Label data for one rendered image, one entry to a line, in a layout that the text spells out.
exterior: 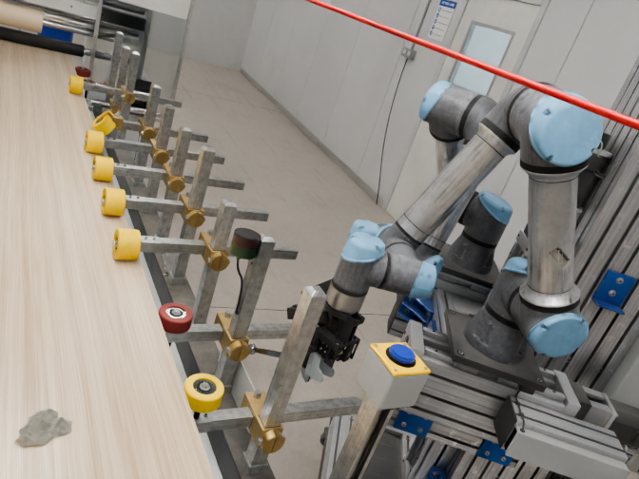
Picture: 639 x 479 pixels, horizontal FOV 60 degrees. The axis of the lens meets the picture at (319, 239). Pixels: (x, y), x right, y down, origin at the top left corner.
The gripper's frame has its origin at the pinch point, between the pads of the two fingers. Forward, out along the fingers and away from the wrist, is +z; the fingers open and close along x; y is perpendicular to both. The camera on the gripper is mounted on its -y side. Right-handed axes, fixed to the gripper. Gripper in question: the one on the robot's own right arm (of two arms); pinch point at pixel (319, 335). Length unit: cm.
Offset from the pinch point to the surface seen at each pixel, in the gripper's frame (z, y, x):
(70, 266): -8, -63, 20
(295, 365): -17.4, -27.0, -30.8
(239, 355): -1.4, -27.3, -8.5
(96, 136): -15, -50, 97
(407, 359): -41, -27, -57
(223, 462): 16.9, -31.2, -23.5
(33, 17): -24, -67, 251
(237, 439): 12.4, -28.4, -21.4
